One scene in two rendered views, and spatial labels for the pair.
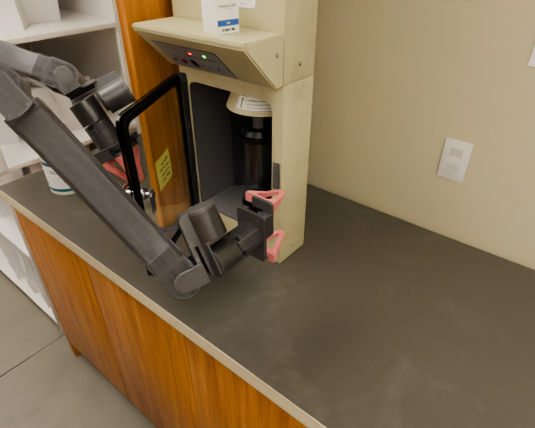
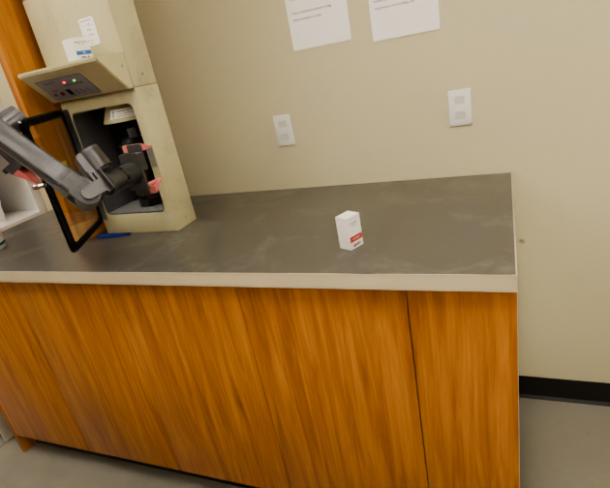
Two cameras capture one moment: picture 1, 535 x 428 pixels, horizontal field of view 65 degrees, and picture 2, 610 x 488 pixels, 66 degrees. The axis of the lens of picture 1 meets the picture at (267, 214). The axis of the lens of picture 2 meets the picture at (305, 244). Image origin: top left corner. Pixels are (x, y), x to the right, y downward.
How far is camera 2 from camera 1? 0.77 m
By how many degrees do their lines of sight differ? 17
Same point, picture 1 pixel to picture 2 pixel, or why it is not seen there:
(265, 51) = (111, 61)
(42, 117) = not seen: outside the picture
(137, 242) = (49, 170)
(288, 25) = (124, 47)
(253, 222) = (131, 161)
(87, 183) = (7, 137)
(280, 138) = (144, 126)
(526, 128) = (312, 90)
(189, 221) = (83, 157)
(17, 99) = not seen: outside the picture
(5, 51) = not seen: outside the picture
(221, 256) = (110, 175)
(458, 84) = (263, 77)
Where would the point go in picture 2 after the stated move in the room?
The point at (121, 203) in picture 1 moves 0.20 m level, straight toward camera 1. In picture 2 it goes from (33, 147) to (52, 150)
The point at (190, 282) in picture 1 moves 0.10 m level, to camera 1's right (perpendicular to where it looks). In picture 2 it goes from (92, 191) to (134, 181)
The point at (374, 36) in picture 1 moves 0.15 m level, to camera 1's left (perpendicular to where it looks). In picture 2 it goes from (202, 65) to (163, 73)
